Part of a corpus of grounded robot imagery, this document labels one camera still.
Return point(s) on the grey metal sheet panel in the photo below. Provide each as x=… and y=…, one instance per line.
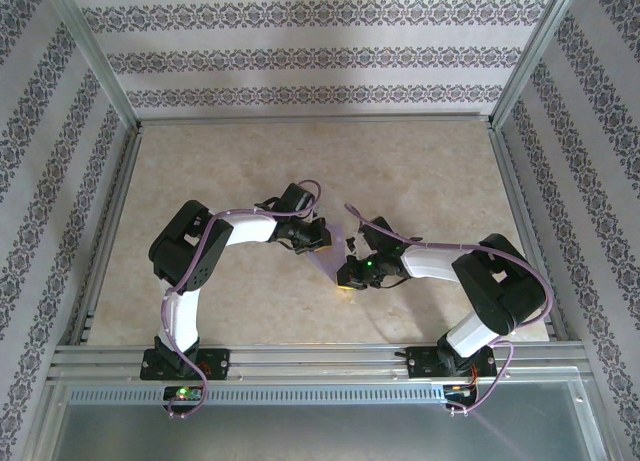
x=310, y=433

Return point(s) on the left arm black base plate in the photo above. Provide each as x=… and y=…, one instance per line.
x=220, y=365

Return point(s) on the lilac square paper sheet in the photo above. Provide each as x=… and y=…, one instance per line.
x=330, y=261

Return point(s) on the aluminium mounting rail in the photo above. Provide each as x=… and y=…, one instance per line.
x=310, y=361

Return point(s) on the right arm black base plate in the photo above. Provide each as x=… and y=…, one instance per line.
x=422, y=363

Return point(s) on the aluminium frame post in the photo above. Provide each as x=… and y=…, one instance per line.
x=532, y=56
x=95, y=56

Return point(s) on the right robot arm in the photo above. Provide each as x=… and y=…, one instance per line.
x=430, y=263

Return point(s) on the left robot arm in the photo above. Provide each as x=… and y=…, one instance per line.
x=250, y=228

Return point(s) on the aluminium rear frame rail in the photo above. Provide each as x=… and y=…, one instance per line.
x=310, y=117

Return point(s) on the aluminium side frame rail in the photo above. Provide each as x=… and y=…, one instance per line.
x=525, y=221
x=107, y=231

